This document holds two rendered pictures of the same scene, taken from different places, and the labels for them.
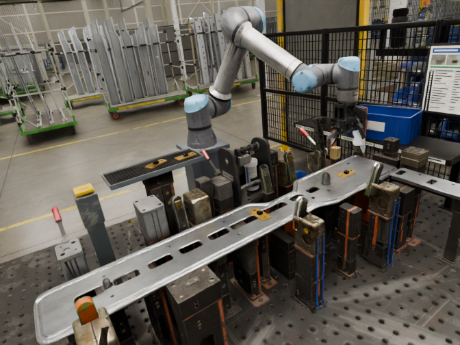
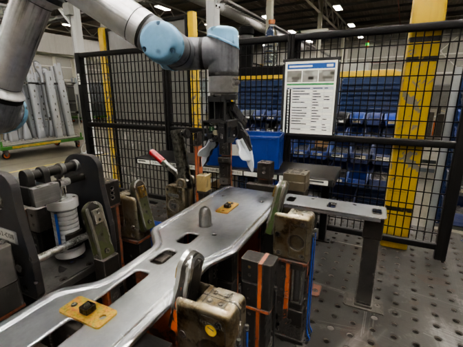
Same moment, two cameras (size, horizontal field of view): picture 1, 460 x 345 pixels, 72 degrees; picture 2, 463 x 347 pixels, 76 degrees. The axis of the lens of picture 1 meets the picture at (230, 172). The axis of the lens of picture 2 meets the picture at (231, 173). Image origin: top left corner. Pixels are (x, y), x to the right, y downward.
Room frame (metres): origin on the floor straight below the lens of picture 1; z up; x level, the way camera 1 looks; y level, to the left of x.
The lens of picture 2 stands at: (0.52, -0.06, 1.31)
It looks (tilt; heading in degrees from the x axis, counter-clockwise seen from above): 15 degrees down; 326
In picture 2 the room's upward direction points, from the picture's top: straight up
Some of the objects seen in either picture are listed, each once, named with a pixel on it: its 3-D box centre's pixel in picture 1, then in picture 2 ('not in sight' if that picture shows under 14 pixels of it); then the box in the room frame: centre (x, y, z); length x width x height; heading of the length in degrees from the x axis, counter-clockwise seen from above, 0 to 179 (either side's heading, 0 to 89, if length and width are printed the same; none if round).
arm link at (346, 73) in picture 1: (347, 73); (222, 52); (1.17, -0.47, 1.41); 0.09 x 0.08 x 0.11; 50
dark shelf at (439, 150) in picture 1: (368, 135); (230, 164); (1.58, -0.76, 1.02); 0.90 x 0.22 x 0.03; 31
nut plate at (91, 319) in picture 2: (259, 213); (87, 308); (0.94, -0.09, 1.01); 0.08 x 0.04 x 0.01; 31
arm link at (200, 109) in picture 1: (198, 110); not in sight; (1.49, 0.12, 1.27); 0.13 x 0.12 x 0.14; 140
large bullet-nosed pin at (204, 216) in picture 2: (326, 179); (204, 218); (1.12, -0.38, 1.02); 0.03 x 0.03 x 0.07
